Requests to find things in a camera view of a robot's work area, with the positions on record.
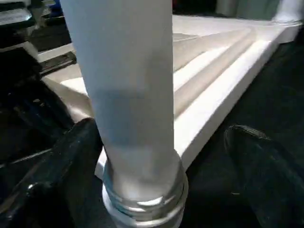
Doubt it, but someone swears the black work mat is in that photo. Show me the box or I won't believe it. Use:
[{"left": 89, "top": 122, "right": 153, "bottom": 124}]
[{"left": 0, "top": 19, "right": 304, "bottom": 228}]

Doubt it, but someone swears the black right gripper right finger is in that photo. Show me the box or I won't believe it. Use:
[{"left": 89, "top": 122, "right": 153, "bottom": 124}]
[{"left": 223, "top": 124, "right": 304, "bottom": 228}]

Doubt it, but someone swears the white plastic table leg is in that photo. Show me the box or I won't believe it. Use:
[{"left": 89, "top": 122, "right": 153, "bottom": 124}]
[
  {"left": 273, "top": 0, "right": 304, "bottom": 23},
  {"left": 59, "top": 0, "right": 190, "bottom": 228}
]

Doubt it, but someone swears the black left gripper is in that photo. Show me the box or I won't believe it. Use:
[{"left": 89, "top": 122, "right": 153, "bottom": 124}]
[{"left": 0, "top": 0, "right": 84, "bottom": 152}]

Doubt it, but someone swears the white plastic table top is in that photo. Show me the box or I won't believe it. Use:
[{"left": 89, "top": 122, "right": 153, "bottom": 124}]
[{"left": 37, "top": 14, "right": 304, "bottom": 180}]

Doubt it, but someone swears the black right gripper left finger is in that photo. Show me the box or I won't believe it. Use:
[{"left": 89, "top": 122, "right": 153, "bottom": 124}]
[{"left": 0, "top": 118, "right": 104, "bottom": 228}]

